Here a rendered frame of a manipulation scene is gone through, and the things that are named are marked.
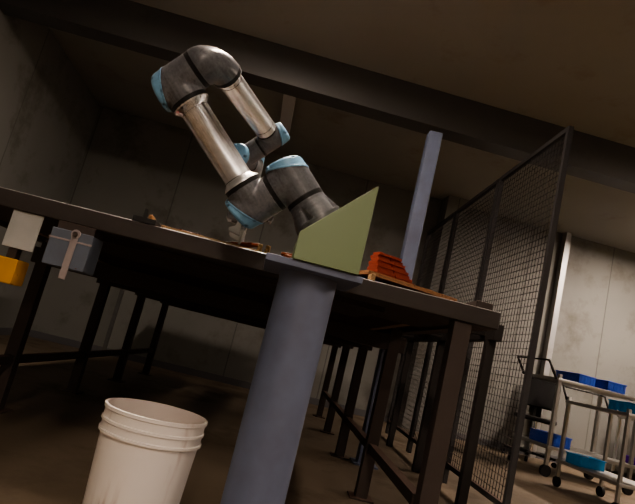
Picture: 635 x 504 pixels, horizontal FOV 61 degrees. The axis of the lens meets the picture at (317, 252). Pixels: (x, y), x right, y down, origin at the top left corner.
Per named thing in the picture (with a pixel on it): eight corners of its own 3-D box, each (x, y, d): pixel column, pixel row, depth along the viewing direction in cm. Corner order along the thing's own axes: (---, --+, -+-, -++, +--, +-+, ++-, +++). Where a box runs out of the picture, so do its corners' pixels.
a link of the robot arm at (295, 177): (318, 184, 156) (294, 145, 157) (279, 209, 157) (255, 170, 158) (323, 190, 168) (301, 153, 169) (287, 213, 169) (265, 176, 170)
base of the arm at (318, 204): (349, 207, 157) (332, 178, 158) (307, 230, 152) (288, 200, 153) (334, 222, 171) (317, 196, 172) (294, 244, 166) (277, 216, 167)
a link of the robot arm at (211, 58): (213, 21, 157) (284, 127, 198) (182, 43, 159) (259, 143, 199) (225, 42, 151) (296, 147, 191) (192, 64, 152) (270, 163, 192)
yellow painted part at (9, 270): (9, 284, 170) (34, 213, 174) (-19, 277, 169) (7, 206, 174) (21, 287, 178) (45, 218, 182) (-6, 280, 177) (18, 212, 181)
